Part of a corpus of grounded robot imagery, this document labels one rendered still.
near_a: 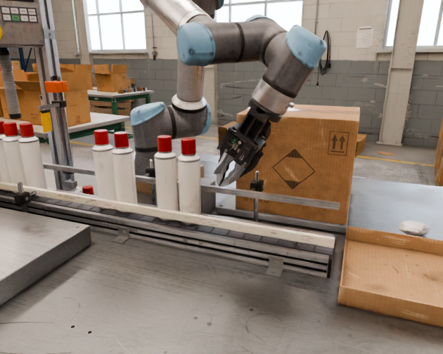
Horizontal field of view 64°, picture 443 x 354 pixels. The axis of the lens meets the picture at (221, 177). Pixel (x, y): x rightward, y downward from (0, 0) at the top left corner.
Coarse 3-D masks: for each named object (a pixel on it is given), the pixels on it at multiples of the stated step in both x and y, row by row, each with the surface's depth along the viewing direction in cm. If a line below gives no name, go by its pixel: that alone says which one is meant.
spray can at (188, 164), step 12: (192, 144) 80; (180, 156) 81; (192, 156) 80; (180, 168) 81; (192, 168) 80; (180, 180) 82; (192, 180) 81; (180, 192) 83; (192, 192) 82; (180, 204) 84; (192, 204) 83
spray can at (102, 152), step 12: (96, 132) 88; (96, 144) 89; (108, 144) 91; (96, 156) 89; (108, 156) 90; (96, 168) 90; (108, 168) 91; (96, 180) 92; (108, 180) 91; (108, 192) 92
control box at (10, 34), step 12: (0, 0) 94; (36, 0) 99; (0, 12) 95; (0, 24) 96; (12, 24) 97; (24, 24) 99; (36, 24) 100; (0, 36) 96; (12, 36) 98; (24, 36) 99; (36, 36) 101
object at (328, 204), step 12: (48, 168) 104; (60, 168) 102; (72, 168) 101; (144, 180) 93; (216, 192) 86; (228, 192) 85; (240, 192) 84; (252, 192) 83; (264, 192) 83; (300, 204) 79; (312, 204) 78; (324, 204) 77; (336, 204) 76
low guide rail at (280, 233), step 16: (48, 192) 97; (64, 192) 96; (112, 208) 90; (128, 208) 88; (144, 208) 86; (208, 224) 81; (224, 224) 79; (240, 224) 78; (256, 224) 78; (304, 240) 74; (320, 240) 72
